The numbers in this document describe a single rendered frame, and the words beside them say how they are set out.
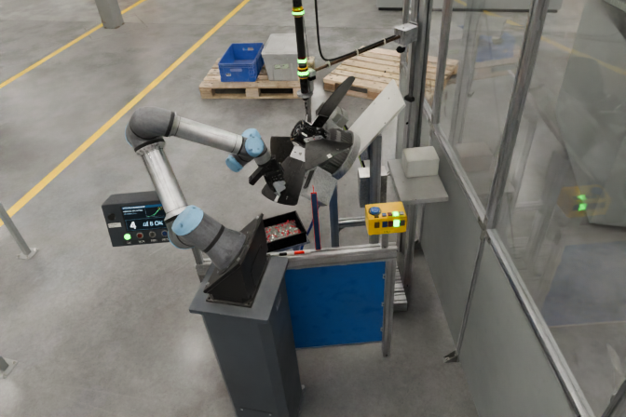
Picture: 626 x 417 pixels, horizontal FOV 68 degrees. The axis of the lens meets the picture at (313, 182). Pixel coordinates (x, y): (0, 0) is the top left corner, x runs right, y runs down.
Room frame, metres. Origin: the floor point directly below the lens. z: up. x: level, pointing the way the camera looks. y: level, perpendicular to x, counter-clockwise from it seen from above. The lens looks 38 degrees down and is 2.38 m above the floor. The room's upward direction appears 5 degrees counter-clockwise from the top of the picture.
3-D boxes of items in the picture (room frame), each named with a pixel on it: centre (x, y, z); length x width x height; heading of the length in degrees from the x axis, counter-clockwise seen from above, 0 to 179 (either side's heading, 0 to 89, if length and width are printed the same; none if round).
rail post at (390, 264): (1.46, -0.33, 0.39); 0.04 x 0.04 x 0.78; 0
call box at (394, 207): (1.46, -0.29, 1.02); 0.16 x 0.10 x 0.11; 90
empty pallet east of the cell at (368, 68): (4.82, -0.98, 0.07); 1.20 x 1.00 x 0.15; 57
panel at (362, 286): (1.46, 0.10, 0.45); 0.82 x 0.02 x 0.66; 90
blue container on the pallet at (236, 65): (5.09, 0.68, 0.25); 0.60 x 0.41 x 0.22; 170
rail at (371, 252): (1.46, 0.10, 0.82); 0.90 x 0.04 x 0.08; 90
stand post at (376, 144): (1.96, -0.33, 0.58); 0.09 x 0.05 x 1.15; 0
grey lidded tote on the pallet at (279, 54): (5.01, 0.19, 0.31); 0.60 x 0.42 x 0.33; 170
